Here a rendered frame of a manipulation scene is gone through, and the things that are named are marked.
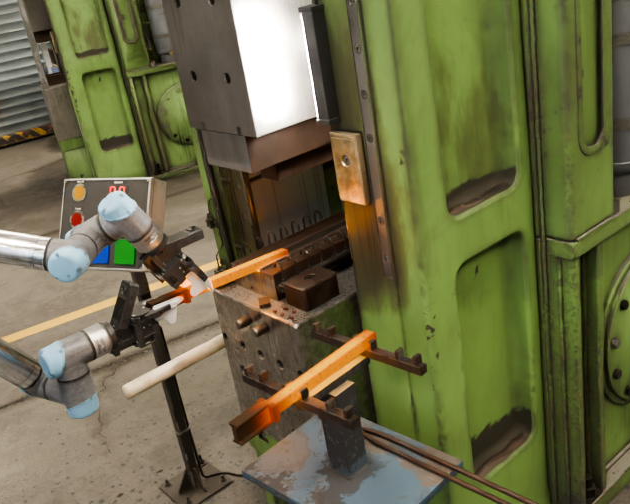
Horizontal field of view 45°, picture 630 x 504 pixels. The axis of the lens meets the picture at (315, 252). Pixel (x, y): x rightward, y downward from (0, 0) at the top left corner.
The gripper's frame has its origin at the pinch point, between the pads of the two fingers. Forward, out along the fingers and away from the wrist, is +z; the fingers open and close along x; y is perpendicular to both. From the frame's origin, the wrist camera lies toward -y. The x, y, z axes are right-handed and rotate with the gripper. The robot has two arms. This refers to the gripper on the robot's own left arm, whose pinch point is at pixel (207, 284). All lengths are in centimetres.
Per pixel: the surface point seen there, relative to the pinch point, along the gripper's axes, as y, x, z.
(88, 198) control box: -7, -62, -12
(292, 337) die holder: -1.2, 20.0, 16.3
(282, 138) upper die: -38.2, 7.8, -14.9
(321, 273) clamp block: -19.4, 16.6, 14.4
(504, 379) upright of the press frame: -31, 42, 71
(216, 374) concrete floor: 1, -117, 115
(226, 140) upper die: -29.6, -0.7, -22.0
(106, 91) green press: -155, -448, 108
